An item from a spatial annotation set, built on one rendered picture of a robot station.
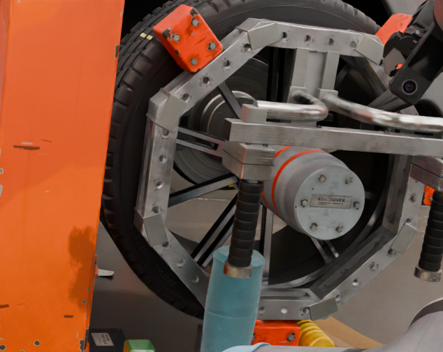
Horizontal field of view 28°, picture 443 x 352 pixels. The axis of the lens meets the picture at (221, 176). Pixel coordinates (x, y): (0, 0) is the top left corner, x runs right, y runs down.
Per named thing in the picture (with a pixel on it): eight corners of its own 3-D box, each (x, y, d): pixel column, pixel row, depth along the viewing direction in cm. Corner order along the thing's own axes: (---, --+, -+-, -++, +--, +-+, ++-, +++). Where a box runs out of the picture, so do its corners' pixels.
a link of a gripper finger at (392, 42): (404, 61, 133) (432, 40, 125) (399, 70, 133) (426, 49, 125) (380, 43, 133) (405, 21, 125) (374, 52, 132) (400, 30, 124)
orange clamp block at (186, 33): (212, 44, 153) (182, 3, 149) (226, 49, 145) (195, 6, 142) (181, 69, 152) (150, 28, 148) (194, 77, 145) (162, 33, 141)
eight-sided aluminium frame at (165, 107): (382, 308, 178) (436, 40, 165) (399, 321, 172) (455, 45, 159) (121, 306, 159) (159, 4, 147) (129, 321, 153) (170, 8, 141)
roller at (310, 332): (279, 309, 195) (284, 285, 194) (338, 371, 168) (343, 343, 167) (255, 309, 193) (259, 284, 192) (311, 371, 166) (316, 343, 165)
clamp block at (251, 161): (250, 166, 139) (255, 133, 137) (271, 181, 130) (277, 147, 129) (220, 164, 137) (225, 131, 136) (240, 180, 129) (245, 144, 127)
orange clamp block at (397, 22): (385, 72, 165) (416, 35, 165) (407, 79, 158) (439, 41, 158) (362, 47, 162) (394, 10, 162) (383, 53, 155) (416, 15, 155)
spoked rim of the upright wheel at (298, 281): (318, -11, 182) (87, 62, 171) (371, -2, 161) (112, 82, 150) (362, 207, 200) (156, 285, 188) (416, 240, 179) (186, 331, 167)
